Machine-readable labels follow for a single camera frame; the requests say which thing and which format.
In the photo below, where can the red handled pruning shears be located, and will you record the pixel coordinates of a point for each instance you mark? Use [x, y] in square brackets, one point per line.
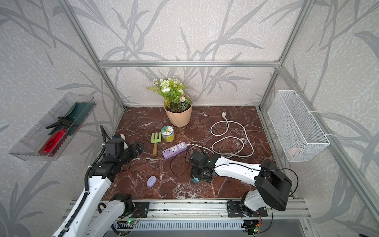
[52, 145]

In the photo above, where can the round tin can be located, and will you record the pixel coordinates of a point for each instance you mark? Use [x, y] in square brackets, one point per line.
[168, 133]

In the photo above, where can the beige flower pot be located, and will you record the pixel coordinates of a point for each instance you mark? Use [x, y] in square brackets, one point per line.
[178, 116]

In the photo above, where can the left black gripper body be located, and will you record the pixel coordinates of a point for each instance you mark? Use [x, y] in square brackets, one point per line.
[129, 152]

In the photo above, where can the green garden fork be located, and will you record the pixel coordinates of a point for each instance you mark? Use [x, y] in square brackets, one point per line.
[155, 139]

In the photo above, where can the pink object in basket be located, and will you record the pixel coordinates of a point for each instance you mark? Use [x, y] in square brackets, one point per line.
[294, 152]

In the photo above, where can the purple earbuds case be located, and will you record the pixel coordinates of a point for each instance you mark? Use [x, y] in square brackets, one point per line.
[151, 181]

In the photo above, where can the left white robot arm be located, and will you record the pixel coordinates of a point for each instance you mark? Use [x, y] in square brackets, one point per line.
[97, 180]

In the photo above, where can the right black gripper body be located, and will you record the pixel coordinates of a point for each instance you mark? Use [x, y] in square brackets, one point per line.
[198, 173]

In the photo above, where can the green artificial flowering plant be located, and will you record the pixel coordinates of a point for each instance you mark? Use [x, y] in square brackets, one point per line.
[173, 92]

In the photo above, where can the clear plastic wall tray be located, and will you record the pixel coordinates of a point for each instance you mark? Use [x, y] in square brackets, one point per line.
[27, 148]

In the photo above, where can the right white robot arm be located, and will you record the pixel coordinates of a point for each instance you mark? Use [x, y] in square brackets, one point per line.
[272, 185]

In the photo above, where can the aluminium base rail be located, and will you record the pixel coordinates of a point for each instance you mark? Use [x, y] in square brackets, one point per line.
[214, 209]

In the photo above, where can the teal charger adapter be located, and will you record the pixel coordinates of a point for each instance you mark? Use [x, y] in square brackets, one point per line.
[195, 180]

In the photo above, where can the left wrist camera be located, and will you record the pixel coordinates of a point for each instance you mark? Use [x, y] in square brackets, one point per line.
[116, 145]

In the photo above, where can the purple power strip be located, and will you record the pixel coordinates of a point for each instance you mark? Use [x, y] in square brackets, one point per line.
[174, 150]

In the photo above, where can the white wire mesh basket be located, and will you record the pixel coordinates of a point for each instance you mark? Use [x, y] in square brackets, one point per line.
[295, 126]

